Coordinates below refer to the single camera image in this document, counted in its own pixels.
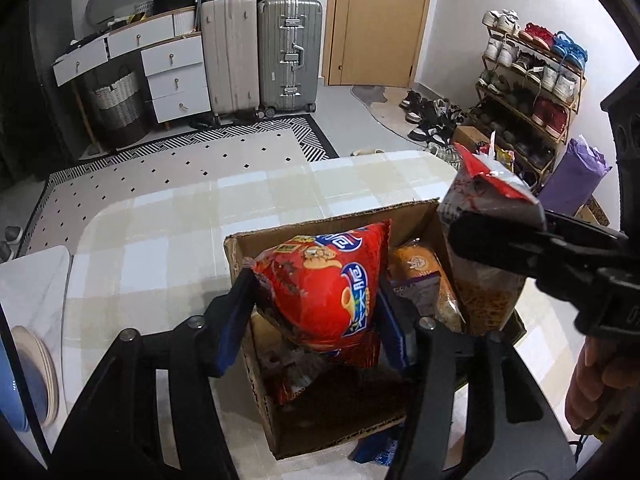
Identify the white red noodle snack bag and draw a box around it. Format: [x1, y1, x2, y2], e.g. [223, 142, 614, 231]
[437, 143, 546, 336]

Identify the orange bread pack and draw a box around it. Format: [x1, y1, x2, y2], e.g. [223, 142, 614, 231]
[388, 238, 464, 333]

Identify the red puffed snack bag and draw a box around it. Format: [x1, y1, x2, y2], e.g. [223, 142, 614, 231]
[250, 220, 392, 353]

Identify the blue cookie pack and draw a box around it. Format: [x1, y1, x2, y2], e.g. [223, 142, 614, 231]
[349, 427, 400, 467]

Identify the person's right hand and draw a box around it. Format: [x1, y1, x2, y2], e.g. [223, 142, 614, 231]
[565, 336, 639, 434]

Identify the SF cardboard box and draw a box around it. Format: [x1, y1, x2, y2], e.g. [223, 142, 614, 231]
[224, 200, 469, 460]

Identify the purple bag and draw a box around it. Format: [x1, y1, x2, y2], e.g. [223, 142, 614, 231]
[538, 136, 612, 217]

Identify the checkered tablecloth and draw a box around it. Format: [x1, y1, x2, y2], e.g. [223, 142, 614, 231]
[62, 151, 582, 479]

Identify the small cardboard box on floor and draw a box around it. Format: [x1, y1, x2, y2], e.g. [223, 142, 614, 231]
[451, 125, 489, 153]

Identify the shoe rack with shoes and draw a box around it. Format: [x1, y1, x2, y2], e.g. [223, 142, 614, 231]
[469, 10, 588, 193]

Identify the beige plate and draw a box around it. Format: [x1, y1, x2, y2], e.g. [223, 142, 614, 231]
[11, 325, 60, 427]

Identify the white side table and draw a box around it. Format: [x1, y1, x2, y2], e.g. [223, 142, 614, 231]
[1, 246, 70, 448]

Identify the patterned floor rug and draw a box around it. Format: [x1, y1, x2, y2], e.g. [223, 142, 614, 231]
[17, 114, 337, 256]

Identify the blue bowls stack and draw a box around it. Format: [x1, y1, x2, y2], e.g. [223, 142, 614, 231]
[0, 347, 48, 432]

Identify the woven laundry basket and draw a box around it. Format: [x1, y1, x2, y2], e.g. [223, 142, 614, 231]
[89, 67, 151, 151]

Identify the white drawer desk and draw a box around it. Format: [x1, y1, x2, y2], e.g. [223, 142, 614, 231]
[52, 6, 212, 124]

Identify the wooden door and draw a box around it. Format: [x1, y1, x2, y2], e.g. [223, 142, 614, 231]
[322, 0, 431, 88]

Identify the beige suitcase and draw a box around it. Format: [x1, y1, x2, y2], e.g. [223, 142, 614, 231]
[201, 0, 260, 116]

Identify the silver suitcase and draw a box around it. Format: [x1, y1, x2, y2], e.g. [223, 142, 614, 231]
[257, 0, 323, 117]

